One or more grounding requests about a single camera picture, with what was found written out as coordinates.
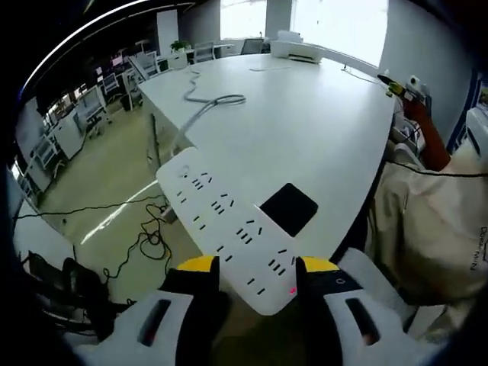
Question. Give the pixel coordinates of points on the black square pad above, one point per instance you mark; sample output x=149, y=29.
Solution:
x=289, y=209

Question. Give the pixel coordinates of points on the white mesh office chair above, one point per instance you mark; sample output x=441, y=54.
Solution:
x=204, y=51

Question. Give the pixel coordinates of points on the grey office chair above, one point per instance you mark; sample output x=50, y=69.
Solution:
x=251, y=46

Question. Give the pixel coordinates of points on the blue framed wall board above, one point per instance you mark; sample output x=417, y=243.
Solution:
x=459, y=126

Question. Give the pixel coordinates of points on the potted green plant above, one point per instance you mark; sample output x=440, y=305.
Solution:
x=180, y=45

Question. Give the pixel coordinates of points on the small bright window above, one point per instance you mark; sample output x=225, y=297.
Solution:
x=244, y=19

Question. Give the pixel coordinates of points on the white floor socket box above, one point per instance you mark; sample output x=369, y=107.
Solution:
x=168, y=215

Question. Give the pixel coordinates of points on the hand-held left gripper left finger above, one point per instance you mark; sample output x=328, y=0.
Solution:
x=126, y=335

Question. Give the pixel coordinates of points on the dark table leg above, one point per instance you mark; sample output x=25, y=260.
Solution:
x=154, y=141

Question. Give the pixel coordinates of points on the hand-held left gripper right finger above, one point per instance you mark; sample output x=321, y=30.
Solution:
x=335, y=328

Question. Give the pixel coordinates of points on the black equipment bundle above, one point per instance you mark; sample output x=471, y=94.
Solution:
x=76, y=289

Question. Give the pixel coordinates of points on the large bright window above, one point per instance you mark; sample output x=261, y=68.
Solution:
x=343, y=26

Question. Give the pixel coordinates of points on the side ceiling light strip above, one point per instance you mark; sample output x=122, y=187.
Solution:
x=72, y=43

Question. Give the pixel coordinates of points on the white printer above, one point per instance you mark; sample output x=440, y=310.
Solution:
x=295, y=47

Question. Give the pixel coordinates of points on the group of white office desks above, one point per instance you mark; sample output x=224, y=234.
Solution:
x=76, y=114

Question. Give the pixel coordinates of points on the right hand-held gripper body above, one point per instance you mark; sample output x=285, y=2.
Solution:
x=417, y=93

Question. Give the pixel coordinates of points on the white rounded object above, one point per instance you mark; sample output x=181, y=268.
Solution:
x=366, y=267

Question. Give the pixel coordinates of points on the white power strip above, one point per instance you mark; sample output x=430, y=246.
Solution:
x=228, y=221

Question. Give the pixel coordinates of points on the white low partition panel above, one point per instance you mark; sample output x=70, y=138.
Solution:
x=38, y=232

